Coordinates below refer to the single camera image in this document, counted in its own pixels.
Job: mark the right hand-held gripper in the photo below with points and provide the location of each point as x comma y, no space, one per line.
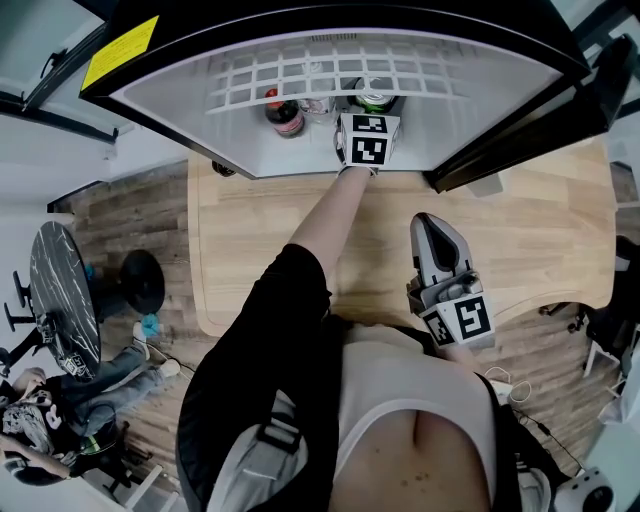
467,315

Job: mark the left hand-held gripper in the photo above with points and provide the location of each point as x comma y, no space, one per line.
369,150

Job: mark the green drink can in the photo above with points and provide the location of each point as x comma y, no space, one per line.
374,103

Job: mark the black mini fridge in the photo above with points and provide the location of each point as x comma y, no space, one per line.
170,45

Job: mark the person's left forearm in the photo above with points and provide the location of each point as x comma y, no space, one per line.
332,220

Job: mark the person's right forearm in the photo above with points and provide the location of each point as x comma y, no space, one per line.
457,356

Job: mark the clear plastic bottle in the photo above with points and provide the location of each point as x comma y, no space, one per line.
318,104

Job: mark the dark soda bottle red cap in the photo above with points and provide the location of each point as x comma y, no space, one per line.
285,119

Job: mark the person's beige top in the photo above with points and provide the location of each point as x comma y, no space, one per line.
405,380

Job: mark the black office chair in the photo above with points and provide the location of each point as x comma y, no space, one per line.
617,300

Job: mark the person's black jacket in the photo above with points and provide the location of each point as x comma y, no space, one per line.
270,360

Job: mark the black round stool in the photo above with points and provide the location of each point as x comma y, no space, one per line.
142,281

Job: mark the blue cloth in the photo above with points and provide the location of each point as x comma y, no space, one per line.
150,327

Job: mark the white round device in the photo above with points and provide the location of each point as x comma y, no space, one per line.
585,492

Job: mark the round black marble table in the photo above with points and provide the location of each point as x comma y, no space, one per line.
62,295

